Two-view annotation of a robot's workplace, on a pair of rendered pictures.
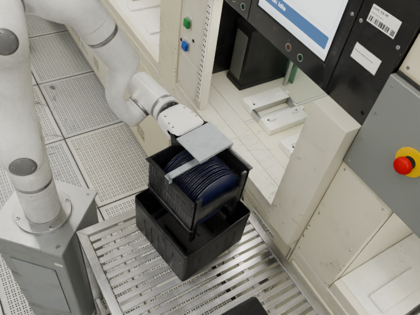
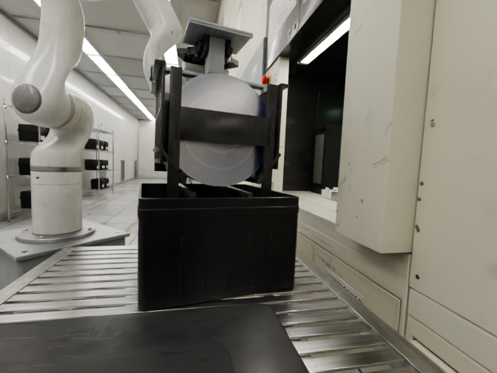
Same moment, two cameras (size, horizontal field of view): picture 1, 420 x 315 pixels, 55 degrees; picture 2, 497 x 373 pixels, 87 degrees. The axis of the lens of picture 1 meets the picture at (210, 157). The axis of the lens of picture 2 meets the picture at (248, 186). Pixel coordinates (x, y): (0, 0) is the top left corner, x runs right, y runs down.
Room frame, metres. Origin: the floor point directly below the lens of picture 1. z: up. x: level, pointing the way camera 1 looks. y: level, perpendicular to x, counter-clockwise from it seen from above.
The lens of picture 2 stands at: (0.30, -0.29, 0.99)
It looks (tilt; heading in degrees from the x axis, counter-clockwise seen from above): 5 degrees down; 26
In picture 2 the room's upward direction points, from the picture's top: 2 degrees clockwise
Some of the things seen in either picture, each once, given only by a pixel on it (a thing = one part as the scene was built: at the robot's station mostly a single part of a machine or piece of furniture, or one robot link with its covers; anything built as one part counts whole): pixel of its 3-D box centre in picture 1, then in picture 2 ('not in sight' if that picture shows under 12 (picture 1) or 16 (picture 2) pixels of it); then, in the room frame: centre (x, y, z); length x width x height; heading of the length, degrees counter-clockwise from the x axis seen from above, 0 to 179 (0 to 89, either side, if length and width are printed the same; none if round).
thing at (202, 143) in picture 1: (197, 175); (211, 118); (0.76, 0.03, 1.08); 0.24 x 0.20 x 0.32; 139
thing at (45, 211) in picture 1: (38, 195); (58, 202); (0.74, 0.54, 0.85); 0.19 x 0.19 x 0.18
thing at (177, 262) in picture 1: (190, 218); (208, 229); (0.76, 0.03, 0.85); 0.28 x 0.28 x 0.17; 48
